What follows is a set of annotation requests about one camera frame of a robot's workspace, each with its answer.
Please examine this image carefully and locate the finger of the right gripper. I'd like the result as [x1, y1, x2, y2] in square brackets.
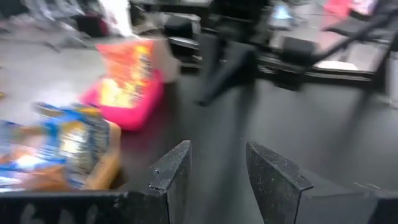
[197, 46, 257, 106]

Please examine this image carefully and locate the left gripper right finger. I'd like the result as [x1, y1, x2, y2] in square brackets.
[245, 141, 313, 224]

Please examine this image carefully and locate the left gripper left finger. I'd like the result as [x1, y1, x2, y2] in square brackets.
[149, 139, 192, 224]

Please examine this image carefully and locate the orange chicken ramen packet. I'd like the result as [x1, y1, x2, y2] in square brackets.
[95, 39, 156, 82]
[98, 76, 150, 109]

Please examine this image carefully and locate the blue soy sauce ramen packet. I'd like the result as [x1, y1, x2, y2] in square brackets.
[34, 102, 111, 175]
[0, 119, 63, 190]

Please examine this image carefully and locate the computer monitor blue screen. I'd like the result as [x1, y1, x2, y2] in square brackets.
[270, 2, 295, 22]

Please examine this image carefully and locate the red plastic bin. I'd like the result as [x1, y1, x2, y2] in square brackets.
[80, 70, 165, 131]

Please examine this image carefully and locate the yellow plastic bin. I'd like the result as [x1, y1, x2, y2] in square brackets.
[0, 102, 123, 191]

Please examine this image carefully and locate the black table mat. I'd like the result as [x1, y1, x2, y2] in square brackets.
[121, 71, 398, 224]

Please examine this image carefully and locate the white paper sheet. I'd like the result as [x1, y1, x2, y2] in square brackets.
[313, 60, 358, 72]

